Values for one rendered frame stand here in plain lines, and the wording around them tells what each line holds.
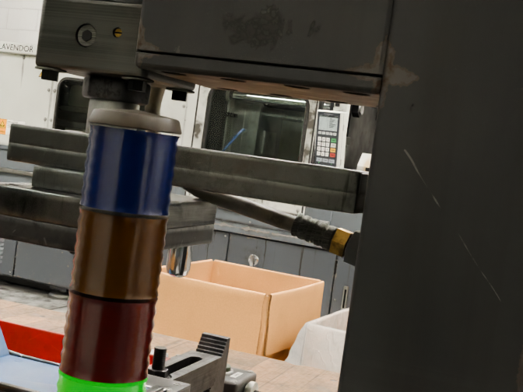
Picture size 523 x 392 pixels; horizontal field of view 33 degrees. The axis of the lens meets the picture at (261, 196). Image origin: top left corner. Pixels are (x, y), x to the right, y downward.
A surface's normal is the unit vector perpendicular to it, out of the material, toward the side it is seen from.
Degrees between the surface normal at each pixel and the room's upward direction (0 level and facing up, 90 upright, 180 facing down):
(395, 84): 90
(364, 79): 90
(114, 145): 104
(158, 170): 76
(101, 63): 90
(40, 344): 90
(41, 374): 0
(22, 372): 0
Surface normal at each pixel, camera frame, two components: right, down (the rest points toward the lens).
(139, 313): 0.70, -0.11
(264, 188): -0.33, 0.00
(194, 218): 0.93, 0.14
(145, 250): 0.64, 0.37
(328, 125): -0.58, 0.09
